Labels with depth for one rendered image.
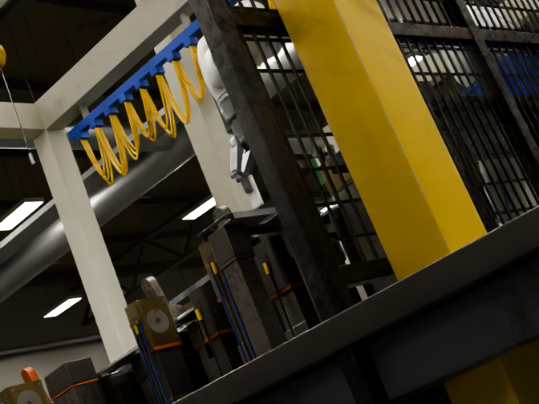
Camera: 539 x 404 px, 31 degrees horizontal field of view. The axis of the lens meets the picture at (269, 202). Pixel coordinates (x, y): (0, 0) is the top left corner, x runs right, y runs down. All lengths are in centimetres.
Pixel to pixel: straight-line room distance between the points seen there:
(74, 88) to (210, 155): 430
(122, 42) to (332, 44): 487
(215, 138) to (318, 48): 928
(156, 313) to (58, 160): 440
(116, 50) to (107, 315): 166
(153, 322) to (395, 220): 107
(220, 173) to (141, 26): 464
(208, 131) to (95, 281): 456
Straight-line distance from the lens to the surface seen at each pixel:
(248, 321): 170
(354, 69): 132
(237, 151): 208
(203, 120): 1069
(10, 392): 278
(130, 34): 613
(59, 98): 661
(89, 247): 640
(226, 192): 1045
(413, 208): 127
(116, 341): 626
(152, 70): 601
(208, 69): 217
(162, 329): 226
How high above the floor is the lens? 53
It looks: 16 degrees up
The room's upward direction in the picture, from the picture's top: 22 degrees counter-clockwise
